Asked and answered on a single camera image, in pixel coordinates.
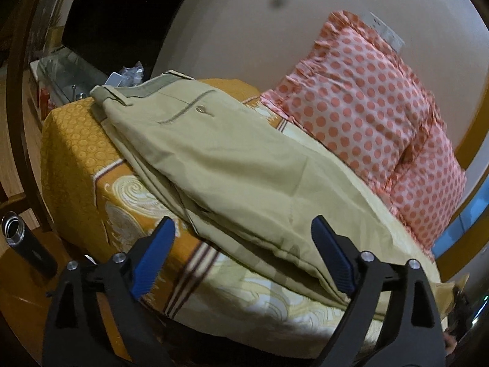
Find yellow patterned bed sheet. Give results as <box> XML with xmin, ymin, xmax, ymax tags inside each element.
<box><xmin>40</xmin><ymin>78</ymin><xmax>459</xmax><ymax>352</ymax></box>

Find left polka dot pillow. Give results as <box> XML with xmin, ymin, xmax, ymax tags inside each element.
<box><xmin>260</xmin><ymin>11</ymin><xmax>439</xmax><ymax>193</ymax></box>

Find polka dot pillow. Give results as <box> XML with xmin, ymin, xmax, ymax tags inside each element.
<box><xmin>390</xmin><ymin>103</ymin><xmax>467</xmax><ymax>258</ymax></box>
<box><xmin>260</xmin><ymin>11</ymin><xmax>439</xmax><ymax>193</ymax></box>

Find dark bedside cabinet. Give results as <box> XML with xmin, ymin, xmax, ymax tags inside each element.
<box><xmin>29</xmin><ymin>47</ymin><xmax>108</xmax><ymax>123</ymax></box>

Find clutter on bedside cabinet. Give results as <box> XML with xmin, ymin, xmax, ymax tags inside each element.
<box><xmin>105</xmin><ymin>61</ymin><xmax>144</xmax><ymax>87</ymax></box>

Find right polka dot pillow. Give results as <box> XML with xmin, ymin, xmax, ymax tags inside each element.
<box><xmin>390</xmin><ymin>103</ymin><xmax>467</xmax><ymax>258</ymax></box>

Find blue glass window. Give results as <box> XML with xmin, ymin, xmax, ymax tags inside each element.
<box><xmin>432</xmin><ymin>185</ymin><xmax>488</xmax><ymax>258</ymax></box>

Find khaki pants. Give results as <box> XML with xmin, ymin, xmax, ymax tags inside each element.
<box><xmin>90</xmin><ymin>74</ymin><xmax>421</xmax><ymax>307</ymax></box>

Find white wall socket plate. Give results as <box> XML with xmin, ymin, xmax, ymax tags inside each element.
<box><xmin>362</xmin><ymin>12</ymin><xmax>404</xmax><ymax>54</ymax></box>

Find black cylindrical bottle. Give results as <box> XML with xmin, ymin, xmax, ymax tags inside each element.
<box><xmin>1</xmin><ymin>211</ymin><xmax>58</xmax><ymax>279</ymax></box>

